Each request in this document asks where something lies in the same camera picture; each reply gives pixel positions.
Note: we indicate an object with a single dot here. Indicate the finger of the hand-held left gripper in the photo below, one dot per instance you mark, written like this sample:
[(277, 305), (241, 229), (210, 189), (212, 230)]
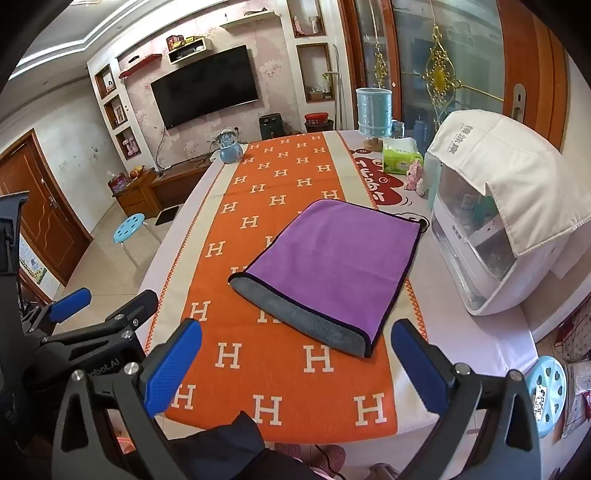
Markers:
[(69, 300), (134, 310)]

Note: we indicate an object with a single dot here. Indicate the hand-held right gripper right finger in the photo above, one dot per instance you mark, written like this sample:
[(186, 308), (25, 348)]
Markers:
[(418, 369)]

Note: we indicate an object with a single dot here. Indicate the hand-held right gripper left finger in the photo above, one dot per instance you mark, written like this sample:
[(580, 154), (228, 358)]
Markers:
[(173, 364)]

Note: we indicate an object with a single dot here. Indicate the purple and grey towel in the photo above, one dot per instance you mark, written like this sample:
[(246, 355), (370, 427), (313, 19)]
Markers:
[(332, 258)]

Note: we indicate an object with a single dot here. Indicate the blue plastic stool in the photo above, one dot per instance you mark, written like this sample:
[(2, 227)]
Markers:
[(549, 392), (129, 228)]

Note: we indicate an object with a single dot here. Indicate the orange letter-patterned blanket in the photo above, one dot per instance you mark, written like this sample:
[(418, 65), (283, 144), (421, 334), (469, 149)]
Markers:
[(258, 369)]

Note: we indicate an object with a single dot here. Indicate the person's dark clothing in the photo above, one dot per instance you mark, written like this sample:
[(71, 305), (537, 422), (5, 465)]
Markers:
[(221, 447)]

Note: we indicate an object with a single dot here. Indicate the brown wooden door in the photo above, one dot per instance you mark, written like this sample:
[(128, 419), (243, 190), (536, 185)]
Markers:
[(41, 207)]

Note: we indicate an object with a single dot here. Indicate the black floor mat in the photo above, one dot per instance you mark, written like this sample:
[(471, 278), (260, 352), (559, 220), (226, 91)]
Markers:
[(167, 216)]

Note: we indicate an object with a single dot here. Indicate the white countertop cabinet appliance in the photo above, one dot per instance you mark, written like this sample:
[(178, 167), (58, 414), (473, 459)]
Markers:
[(466, 277)]

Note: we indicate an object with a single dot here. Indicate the wooden television cabinet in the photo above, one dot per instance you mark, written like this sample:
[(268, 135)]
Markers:
[(147, 189)]

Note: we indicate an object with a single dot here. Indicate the pink patterned slipper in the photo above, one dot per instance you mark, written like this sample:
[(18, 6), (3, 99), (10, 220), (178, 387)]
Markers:
[(328, 457)]

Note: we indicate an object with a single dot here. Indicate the pink gift box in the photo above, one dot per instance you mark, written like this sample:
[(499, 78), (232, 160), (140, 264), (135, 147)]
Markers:
[(118, 183)]

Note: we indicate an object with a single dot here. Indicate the pile of printed bags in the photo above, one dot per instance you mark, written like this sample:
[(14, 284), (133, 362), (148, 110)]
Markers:
[(577, 369)]

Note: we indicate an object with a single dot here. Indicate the pink small toy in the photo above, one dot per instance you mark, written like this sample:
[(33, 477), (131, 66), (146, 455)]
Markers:
[(416, 177)]

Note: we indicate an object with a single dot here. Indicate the green tissue pack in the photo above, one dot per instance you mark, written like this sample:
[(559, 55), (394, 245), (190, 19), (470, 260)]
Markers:
[(400, 156)]

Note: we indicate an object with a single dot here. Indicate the white cloth appliance cover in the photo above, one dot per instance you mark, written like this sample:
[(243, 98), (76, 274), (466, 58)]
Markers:
[(517, 175)]

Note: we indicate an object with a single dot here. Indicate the black air fryer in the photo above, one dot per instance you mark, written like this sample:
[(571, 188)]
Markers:
[(270, 128)]

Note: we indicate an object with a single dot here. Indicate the black flat-screen television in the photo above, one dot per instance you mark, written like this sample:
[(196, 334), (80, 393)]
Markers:
[(205, 87)]

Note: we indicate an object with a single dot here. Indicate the glass jar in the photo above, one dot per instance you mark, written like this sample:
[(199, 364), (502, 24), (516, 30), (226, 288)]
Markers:
[(398, 130)]

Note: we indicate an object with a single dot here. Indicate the blue bottle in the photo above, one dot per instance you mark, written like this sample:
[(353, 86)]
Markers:
[(419, 129)]

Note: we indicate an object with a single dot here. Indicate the red round tin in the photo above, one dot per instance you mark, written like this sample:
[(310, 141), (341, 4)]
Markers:
[(317, 123)]

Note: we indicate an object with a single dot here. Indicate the blue cylinder container on stand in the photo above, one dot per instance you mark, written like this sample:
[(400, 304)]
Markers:
[(374, 110)]

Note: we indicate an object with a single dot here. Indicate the glass door with gold ornament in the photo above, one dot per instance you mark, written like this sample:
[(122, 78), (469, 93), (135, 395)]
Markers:
[(443, 69)]

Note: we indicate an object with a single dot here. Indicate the wall poster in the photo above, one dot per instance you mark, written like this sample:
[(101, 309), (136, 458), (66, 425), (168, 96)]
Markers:
[(34, 265)]

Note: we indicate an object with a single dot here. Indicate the red wall shelf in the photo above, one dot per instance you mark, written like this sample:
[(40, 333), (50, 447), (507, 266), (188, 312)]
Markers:
[(141, 63)]

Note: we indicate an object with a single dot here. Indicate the yellow wall shelf box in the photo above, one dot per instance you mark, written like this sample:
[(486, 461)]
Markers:
[(187, 51)]

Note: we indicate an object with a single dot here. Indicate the white wall shelf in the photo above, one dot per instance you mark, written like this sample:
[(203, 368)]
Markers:
[(251, 21)]

